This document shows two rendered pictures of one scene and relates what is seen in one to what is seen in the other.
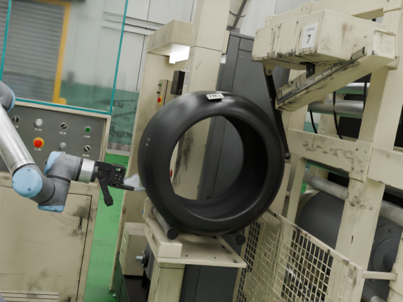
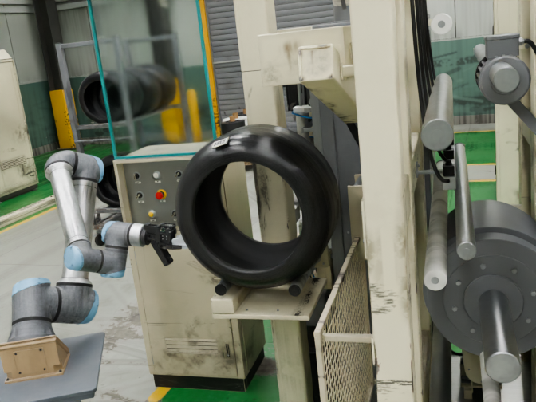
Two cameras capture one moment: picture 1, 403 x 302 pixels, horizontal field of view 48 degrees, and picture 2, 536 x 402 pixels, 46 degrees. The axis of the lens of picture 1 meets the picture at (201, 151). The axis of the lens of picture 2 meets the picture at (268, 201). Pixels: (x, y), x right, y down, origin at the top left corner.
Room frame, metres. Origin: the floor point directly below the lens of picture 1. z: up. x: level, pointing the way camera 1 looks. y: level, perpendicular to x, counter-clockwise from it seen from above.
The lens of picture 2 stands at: (0.01, -1.31, 1.77)
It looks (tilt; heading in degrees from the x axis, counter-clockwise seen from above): 14 degrees down; 33
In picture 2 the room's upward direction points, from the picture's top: 6 degrees counter-clockwise
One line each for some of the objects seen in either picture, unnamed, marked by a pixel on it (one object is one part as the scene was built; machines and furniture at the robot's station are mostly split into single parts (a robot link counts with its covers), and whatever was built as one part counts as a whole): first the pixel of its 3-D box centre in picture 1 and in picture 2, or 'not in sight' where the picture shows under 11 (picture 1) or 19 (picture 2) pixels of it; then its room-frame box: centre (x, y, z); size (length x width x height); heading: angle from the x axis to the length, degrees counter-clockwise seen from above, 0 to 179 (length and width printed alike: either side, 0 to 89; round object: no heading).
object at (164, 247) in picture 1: (161, 235); (237, 287); (1.87, 0.10, 0.83); 0.36 x 0.09 x 0.06; 16
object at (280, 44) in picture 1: (308, 45); (321, 52); (1.87, -0.35, 1.71); 0.61 x 0.25 x 0.15; 16
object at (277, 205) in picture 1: (263, 187); (372, 215); (2.23, -0.33, 1.05); 0.20 x 0.15 x 0.30; 16
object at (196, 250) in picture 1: (192, 246); (272, 296); (1.91, -0.03, 0.80); 0.37 x 0.36 x 0.02; 106
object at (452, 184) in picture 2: not in sight; (436, 151); (2.27, -0.59, 1.30); 0.83 x 0.13 x 0.08; 16
